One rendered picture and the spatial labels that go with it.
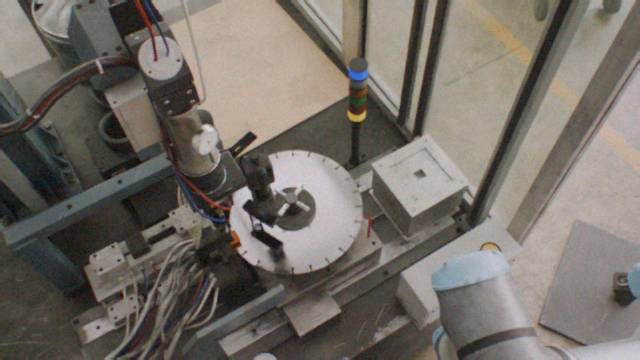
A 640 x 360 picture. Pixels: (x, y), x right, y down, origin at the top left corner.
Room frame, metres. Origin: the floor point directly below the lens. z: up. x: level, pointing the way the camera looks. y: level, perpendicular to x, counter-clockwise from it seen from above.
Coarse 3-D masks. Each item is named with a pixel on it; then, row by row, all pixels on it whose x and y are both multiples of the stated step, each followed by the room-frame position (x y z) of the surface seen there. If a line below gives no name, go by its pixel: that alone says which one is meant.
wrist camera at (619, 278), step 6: (618, 276) 0.40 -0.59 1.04; (624, 276) 0.40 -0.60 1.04; (618, 282) 0.39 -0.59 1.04; (624, 282) 0.39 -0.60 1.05; (618, 288) 0.38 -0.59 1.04; (624, 288) 0.38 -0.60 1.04; (630, 288) 0.37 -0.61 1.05; (618, 294) 0.37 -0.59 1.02; (624, 294) 0.37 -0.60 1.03; (630, 294) 0.37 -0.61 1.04
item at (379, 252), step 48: (192, 144) 0.52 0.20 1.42; (192, 192) 0.53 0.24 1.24; (384, 240) 0.64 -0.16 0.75; (432, 240) 0.63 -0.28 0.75; (144, 288) 0.54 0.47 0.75; (192, 288) 0.53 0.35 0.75; (240, 288) 0.50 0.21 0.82; (288, 288) 0.48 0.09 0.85; (336, 288) 0.51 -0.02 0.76; (96, 336) 0.41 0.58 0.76; (144, 336) 0.41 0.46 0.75; (192, 336) 0.41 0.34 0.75; (240, 336) 0.40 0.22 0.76; (288, 336) 0.40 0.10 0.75
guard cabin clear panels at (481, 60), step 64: (0, 0) 1.39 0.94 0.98; (320, 0) 1.43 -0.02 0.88; (384, 0) 1.14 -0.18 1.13; (448, 0) 0.95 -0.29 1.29; (512, 0) 0.81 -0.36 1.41; (0, 64) 1.33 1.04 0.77; (384, 64) 1.12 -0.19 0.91; (448, 64) 0.91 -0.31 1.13; (512, 64) 0.76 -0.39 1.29; (576, 64) 0.66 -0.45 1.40; (448, 128) 0.86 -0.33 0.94; (512, 192) 0.65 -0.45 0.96
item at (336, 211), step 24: (288, 168) 0.76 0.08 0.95; (312, 168) 0.75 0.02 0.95; (240, 192) 0.70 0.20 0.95; (312, 192) 0.69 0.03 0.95; (336, 192) 0.68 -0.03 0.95; (240, 216) 0.63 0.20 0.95; (336, 216) 0.62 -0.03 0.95; (360, 216) 0.62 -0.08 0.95; (240, 240) 0.57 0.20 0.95; (264, 240) 0.57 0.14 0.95; (288, 240) 0.56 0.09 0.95; (312, 240) 0.56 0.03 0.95; (336, 240) 0.56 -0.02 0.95; (264, 264) 0.51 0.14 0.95; (288, 264) 0.50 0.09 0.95; (312, 264) 0.50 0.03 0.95
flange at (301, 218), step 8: (288, 192) 0.68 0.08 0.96; (304, 192) 0.68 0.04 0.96; (280, 200) 0.66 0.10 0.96; (304, 200) 0.66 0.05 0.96; (312, 200) 0.66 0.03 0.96; (280, 208) 0.64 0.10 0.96; (288, 208) 0.63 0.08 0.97; (296, 208) 0.63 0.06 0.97; (312, 208) 0.64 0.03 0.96; (280, 216) 0.62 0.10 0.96; (288, 216) 0.62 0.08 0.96; (296, 216) 0.62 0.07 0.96; (304, 216) 0.62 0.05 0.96; (312, 216) 0.62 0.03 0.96; (280, 224) 0.60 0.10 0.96; (288, 224) 0.60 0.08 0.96; (296, 224) 0.60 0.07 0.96; (304, 224) 0.60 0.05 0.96
